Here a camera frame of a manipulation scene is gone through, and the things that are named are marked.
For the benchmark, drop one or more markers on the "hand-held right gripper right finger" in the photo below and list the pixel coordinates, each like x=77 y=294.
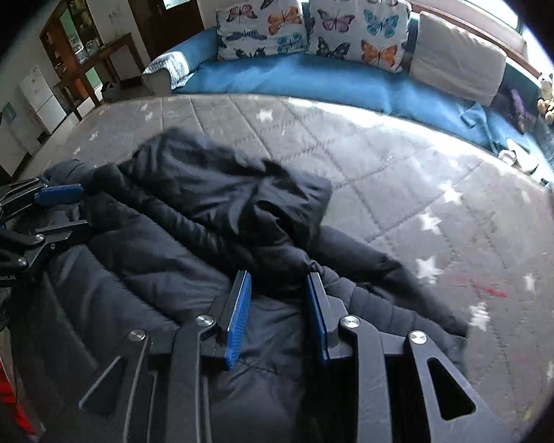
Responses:
x=316 y=318

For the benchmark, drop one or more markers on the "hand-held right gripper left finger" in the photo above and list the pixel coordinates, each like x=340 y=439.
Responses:
x=237 y=318

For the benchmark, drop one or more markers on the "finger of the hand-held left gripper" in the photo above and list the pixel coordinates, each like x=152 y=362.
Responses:
x=57 y=194
x=41 y=235

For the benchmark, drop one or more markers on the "black puffer jacket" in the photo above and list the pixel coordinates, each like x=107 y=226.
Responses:
x=166 y=249

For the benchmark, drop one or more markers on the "white refrigerator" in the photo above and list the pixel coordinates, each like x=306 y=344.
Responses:
x=44 y=101

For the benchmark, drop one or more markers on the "small basket under table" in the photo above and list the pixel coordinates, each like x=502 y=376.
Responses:
x=110 y=91

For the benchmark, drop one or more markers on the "red plastic basket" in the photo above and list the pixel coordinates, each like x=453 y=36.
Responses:
x=9 y=392

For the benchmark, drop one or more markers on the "grey star quilted mattress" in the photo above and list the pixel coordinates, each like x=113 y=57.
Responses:
x=397 y=184

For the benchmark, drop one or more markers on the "wooden side table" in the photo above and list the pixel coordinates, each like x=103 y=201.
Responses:
x=115 y=48

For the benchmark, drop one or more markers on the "wooden display cabinet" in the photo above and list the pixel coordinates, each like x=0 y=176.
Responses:
x=57 y=37

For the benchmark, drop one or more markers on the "blue sofa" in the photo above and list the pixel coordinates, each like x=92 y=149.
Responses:
x=304 y=78

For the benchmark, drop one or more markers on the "butterfly print pillow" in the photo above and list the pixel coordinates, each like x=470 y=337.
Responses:
x=355 y=27
x=258 y=23

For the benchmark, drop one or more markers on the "purple cloth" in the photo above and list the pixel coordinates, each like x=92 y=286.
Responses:
x=518 y=106

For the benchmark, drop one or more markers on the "plain white pillow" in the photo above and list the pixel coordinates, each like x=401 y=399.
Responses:
x=457 y=57

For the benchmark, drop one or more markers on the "black and white plush toy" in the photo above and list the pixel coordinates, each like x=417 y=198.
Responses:
x=545 y=90

